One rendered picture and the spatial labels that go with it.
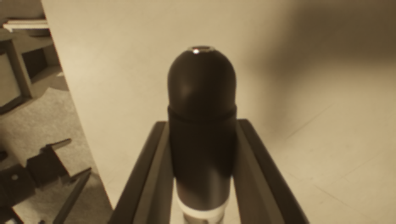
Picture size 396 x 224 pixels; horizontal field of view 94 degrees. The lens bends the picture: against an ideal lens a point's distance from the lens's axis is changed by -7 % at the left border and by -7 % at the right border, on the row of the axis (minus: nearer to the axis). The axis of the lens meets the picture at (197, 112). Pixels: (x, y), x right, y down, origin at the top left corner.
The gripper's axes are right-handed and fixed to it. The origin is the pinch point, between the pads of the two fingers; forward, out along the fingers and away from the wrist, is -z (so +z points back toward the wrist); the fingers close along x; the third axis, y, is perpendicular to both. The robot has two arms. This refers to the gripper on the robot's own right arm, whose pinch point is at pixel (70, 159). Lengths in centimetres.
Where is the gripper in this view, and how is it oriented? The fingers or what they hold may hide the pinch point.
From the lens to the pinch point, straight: 66.5
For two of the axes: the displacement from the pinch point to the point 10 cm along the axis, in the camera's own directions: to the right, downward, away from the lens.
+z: -5.3, 2.9, -8.0
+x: 6.6, 7.3, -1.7
